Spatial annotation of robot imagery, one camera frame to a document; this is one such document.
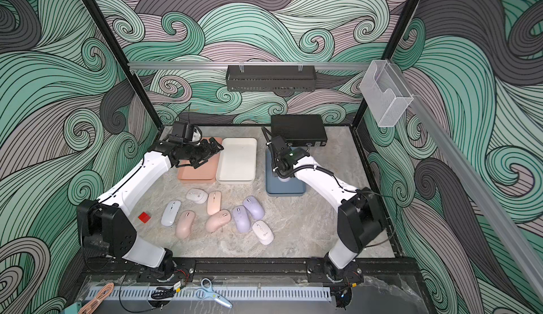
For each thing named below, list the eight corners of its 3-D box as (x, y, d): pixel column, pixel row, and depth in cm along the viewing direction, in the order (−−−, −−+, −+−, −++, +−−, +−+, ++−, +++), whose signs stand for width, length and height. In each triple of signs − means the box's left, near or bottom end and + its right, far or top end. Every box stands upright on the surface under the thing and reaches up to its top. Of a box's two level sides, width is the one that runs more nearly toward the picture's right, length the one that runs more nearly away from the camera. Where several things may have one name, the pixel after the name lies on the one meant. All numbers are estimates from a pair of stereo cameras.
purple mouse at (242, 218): (240, 235, 83) (239, 232, 81) (231, 212, 89) (230, 208, 87) (253, 229, 85) (252, 226, 82) (243, 206, 91) (243, 203, 88)
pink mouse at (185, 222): (175, 239, 82) (173, 237, 80) (183, 212, 89) (181, 210, 87) (190, 239, 82) (188, 237, 80) (196, 212, 89) (195, 210, 87)
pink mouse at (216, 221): (210, 235, 83) (208, 233, 81) (204, 223, 86) (202, 221, 84) (233, 219, 87) (232, 216, 85) (226, 208, 90) (225, 206, 88)
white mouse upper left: (186, 203, 92) (184, 200, 90) (189, 191, 96) (187, 188, 94) (206, 203, 92) (205, 200, 90) (209, 191, 96) (208, 188, 94)
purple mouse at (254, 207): (256, 222, 87) (256, 219, 85) (242, 202, 92) (241, 200, 90) (267, 214, 89) (267, 211, 87) (252, 195, 94) (252, 192, 92)
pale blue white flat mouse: (161, 226, 85) (159, 224, 84) (169, 202, 92) (167, 200, 90) (174, 226, 85) (172, 224, 84) (181, 202, 92) (179, 200, 90)
